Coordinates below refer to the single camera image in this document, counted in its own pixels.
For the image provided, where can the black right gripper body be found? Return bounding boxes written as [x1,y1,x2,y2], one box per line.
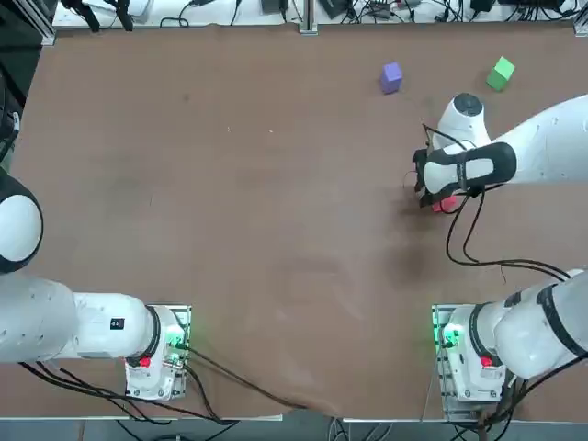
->
[412,147,443,211]

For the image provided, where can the violet blue foam cube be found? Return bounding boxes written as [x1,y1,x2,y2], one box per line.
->
[379,62,404,96]

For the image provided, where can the green foam cube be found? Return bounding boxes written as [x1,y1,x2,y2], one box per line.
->
[485,56,516,92]

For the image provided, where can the black power adapter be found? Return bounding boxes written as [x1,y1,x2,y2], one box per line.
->
[498,0,567,9]

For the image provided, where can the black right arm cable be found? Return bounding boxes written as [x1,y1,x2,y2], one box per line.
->
[446,183,573,282]

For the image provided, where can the black base cable bundle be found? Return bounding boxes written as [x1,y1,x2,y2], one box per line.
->
[476,374,530,441]
[17,360,222,424]

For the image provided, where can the black cable across table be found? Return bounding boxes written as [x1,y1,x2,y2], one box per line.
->
[183,345,342,413]

